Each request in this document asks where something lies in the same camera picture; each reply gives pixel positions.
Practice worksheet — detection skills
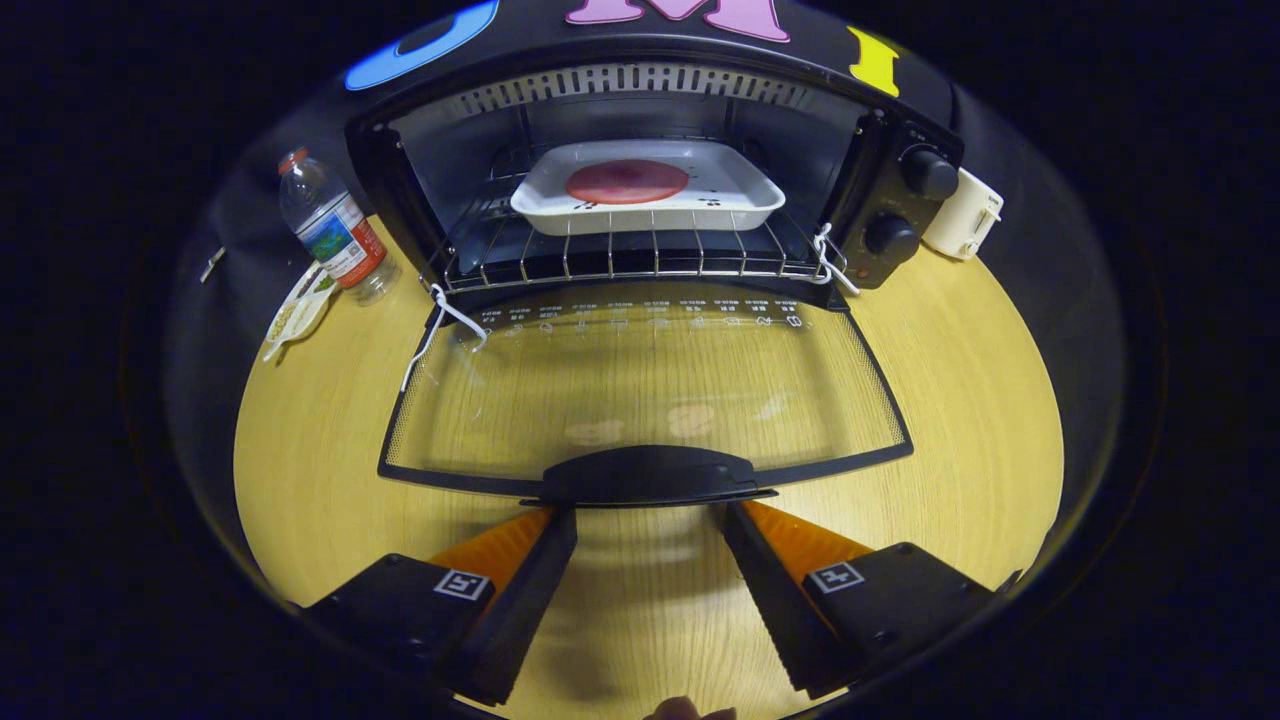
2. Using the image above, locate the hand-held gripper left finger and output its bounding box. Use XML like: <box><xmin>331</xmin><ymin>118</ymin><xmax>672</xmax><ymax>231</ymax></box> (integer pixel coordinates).
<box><xmin>300</xmin><ymin>505</ymin><xmax>579</xmax><ymax>706</ymax></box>

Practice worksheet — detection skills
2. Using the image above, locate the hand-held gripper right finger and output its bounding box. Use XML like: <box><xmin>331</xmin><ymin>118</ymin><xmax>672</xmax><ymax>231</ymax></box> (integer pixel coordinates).
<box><xmin>722</xmin><ymin>500</ymin><xmax>1001</xmax><ymax>701</ymax></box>

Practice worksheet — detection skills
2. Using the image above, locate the white square dish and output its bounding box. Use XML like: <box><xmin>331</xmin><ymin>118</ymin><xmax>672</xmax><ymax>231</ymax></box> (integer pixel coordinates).
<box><xmin>510</xmin><ymin>140</ymin><xmax>787</xmax><ymax>237</ymax></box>

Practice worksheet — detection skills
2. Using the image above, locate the black toaster oven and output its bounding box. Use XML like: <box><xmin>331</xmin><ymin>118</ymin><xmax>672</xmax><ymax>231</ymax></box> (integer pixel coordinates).
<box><xmin>345</xmin><ymin>38</ymin><xmax>966</xmax><ymax>509</ymax></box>

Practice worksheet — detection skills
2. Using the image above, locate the pink round meat slice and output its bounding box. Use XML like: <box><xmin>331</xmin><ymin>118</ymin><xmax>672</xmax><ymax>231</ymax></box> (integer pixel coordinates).
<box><xmin>566</xmin><ymin>159</ymin><xmax>691</xmax><ymax>206</ymax></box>

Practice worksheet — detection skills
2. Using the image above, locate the white pop-up toaster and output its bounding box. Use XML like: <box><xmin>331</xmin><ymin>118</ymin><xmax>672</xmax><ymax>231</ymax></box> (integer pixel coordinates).
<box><xmin>922</xmin><ymin>168</ymin><xmax>1004</xmax><ymax>261</ymax></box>

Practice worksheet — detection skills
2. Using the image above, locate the white snack packet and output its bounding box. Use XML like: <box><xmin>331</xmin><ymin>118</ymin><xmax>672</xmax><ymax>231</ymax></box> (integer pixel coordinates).
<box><xmin>263</xmin><ymin>262</ymin><xmax>341</xmax><ymax>363</ymax></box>

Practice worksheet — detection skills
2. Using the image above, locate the clear plastic water bottle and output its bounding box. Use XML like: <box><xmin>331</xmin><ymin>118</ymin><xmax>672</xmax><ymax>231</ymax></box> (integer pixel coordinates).
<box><xmin>278</xmin><ymin>148</ymin><xmax>401</xmax><ymax>306</ymax></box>

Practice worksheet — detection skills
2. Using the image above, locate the white string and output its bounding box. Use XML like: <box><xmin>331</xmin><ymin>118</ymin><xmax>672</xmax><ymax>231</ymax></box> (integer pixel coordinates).
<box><xmin>401</xmin><ymin>285</ymin><xmax>488</xmax><ymax>393</ymax></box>
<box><xmin>812</xmin><ymin>223</ymin><xmax>861</xmax><ymax>296</ymax></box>

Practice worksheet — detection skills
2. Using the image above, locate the wire oven rack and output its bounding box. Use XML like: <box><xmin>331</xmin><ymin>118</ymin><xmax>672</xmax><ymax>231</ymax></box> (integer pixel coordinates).
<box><xmin>430</xmin><ymin>140</ymin><xmax>851</xmax><ymax>293</ymax></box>

